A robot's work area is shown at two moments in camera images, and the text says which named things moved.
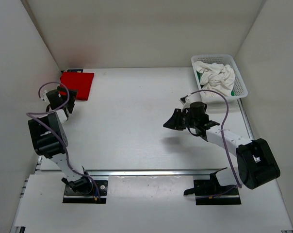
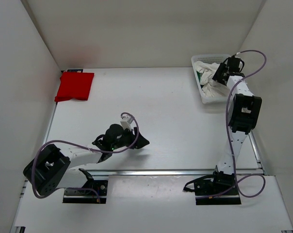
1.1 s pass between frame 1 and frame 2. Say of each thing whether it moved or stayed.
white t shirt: stayed
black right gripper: moved
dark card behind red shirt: stayed
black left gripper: moved
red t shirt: stayed
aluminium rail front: stayed
